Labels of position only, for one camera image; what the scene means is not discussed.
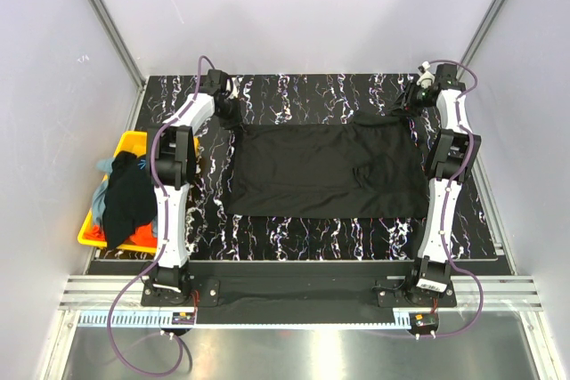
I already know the orange t-shirt in bin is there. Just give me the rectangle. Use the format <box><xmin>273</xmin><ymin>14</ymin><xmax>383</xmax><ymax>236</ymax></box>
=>
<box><xmin>80</xmin><ymin>223</ymin><xmax>158</xmax><ymax>247</ymax></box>

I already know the aluminium front rail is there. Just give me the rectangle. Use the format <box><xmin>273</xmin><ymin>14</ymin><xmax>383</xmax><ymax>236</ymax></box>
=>
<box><xmin>59</xmin><ymin>275</ymin><xmax>542</xmax><ymax>311</ymax></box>

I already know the right small connector box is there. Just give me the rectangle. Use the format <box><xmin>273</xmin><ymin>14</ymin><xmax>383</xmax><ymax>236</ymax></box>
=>
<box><xmin>411</xmin><ymin>312</ymin><xmax>439</xmax><ymax>330</ymax></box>

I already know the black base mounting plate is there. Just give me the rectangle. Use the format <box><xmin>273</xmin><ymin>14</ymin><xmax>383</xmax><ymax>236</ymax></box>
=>
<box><xmin>142</xmin><ymin>261</ymin><xmax>432</xmax><ymax>327</ymax></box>

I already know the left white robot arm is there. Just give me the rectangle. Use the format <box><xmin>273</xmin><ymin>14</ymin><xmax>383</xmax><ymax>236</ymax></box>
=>
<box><xmin>142</xmin><ymin>69</ymin><xmax>240</xmax><ymax>305</ymax></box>

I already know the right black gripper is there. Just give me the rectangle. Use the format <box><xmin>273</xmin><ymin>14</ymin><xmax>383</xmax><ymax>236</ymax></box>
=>
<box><xmin>386</xmin><ymin>80</ymin><xmax>432</xmax><ymax>118</ymax></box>

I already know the aluminium frame post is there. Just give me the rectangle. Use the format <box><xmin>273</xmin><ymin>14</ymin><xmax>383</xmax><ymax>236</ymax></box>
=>
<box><xmin>460</xmin><ymin>0</ymin><xmax>509</xmax><ymax>77</ymax></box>
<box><xmin>61</xmin><ymin>0</ymin><xmax>148</xmax><ymax>90</ymax></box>

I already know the grey-blue t-shirt in bin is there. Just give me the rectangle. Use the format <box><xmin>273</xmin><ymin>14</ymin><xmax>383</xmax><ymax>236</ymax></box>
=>
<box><xmin>91</xmin><ymin>158</ymin><xmax>114</xmax><ymax>228</ymax></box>

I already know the small connector box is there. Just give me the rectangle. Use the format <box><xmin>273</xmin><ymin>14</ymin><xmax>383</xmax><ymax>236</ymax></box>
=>
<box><xmin>411</xmin><ymin>312</ymin><xmax>439</xmax><ymax>330</ymax></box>
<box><xmin>171</xmin><ymin>311</ymin><xmax>196</xmax><ymax>326</ymax></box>

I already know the left small connector box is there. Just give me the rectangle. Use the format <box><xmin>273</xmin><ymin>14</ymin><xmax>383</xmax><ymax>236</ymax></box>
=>
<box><xmin>171</xmin><ymin>311</ymin><xmax>196</xmax><ymax>326</ymax></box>

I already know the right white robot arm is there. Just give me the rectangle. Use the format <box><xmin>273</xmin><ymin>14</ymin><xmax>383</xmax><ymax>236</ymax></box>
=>
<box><xmin>388</xmin><ymin>60</ymin><xmax>481</xmax><ymax>306</ymax></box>

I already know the black t-shirt with blue print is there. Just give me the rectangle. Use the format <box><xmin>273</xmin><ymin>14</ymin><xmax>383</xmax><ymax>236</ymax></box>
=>
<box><xmin>102</xmin><ymin>151</ymin><xmax>157</xmax><ymax>249</ymax></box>

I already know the left aluminium frame post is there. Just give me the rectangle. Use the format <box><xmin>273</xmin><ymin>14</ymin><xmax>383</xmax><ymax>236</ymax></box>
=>
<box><xmin>61</xmin><ymin>0</ymin><xmax>148</xmax><ymax>90</ymax></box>

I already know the right aluminium frame post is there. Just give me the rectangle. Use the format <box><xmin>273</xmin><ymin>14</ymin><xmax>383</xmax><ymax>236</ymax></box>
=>
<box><xmin>460</xmin><ymin>0</ymin><xmax>509</xmax><ymax>77</ymax></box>

